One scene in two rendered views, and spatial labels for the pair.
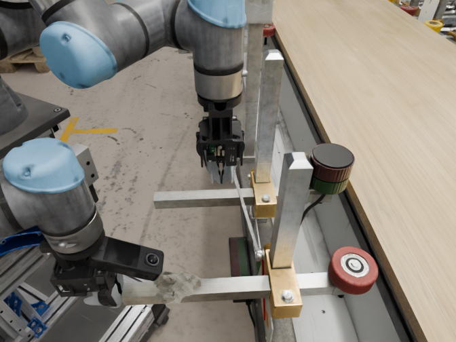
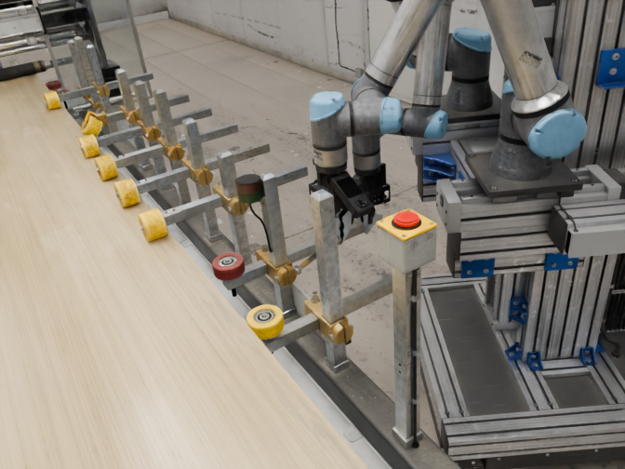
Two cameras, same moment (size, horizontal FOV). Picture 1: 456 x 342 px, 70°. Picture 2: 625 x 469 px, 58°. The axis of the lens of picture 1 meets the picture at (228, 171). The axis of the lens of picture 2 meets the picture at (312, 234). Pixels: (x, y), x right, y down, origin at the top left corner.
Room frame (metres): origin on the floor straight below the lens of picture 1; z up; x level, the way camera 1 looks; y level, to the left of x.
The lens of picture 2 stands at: (1.49, -0.54, 1.69)
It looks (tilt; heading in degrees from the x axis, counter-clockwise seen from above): 32 degrees down; 154
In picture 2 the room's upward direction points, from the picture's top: 6 degrees counter-clockwise
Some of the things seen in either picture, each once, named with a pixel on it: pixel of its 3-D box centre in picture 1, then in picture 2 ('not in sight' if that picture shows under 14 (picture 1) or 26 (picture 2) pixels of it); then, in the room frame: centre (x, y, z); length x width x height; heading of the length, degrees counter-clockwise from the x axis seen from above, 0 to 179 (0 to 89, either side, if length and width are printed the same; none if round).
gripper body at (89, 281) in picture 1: (84, 258); (369, 184); (0.29, 0.23, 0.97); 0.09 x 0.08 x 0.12; 93
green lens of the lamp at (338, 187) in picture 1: (327, 174); (250, 193); (0.35, -0.15, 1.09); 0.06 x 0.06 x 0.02
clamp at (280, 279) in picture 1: (281, 277); (274, 266); (0.33, -0.10, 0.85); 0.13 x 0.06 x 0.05; 3
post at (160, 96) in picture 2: not in sight; (174, 155); (-0.40, -0.14, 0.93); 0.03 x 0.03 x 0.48; 3
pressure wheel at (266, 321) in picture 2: not in sight; (267, 333); (0.57, -0.24, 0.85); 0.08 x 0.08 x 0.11
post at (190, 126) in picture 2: not in sight; (204, 189); (-0.15, -0.13, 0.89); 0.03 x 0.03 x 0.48; 3
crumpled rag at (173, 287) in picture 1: (176, 283); not in sight; (0.30, 0.09, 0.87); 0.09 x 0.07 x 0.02; 93
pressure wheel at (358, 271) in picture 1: (347, 279); (231, 277); (0.32, -0.22, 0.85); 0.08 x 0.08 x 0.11
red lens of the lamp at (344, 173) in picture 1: (330, 161); (248, 183); (0.35, -0.15, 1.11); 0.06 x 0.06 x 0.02
